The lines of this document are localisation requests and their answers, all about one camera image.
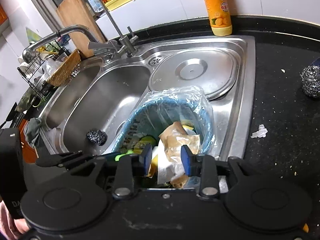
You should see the clear plastic bag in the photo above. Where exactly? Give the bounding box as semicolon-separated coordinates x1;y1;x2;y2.
159;121;201;189

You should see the large green pepper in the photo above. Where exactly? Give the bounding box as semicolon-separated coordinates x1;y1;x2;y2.
114;136;157;161

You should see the person's left hand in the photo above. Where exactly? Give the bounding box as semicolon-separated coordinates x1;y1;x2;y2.
0;201;30;239

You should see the steel wool ball in sink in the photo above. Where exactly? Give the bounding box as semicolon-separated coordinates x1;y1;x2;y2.
86;129;107;146

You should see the stainless steel sink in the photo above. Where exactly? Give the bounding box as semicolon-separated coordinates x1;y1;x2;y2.
37;35;257;160

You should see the blue bin with plastic liner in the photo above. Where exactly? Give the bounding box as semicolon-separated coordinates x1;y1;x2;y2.
112;86;216;154

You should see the white paper scrap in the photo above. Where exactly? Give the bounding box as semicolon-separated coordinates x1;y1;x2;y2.
251;124;268;139

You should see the wicker basket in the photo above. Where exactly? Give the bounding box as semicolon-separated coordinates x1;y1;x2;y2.
46;49;81;87

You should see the dish drying rack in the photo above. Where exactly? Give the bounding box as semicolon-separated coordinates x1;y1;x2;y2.
17;35;71;98

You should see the round sink lid cover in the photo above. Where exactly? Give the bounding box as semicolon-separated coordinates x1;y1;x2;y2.
148;48;239;100

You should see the main sink faucet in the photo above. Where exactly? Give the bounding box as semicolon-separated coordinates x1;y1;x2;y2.
22;24;121;65

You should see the thin drinking water tap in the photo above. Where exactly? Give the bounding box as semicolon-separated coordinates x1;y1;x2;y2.
99;0;138;57

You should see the steel wool ball on counter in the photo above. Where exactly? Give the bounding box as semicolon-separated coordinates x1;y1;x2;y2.
300;65;319;98

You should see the wooden cutting board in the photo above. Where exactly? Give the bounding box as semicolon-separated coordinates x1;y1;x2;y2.
56;0;106;58

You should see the orange dish soap bottle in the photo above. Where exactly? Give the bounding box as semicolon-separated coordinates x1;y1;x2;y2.
204;0;232;37

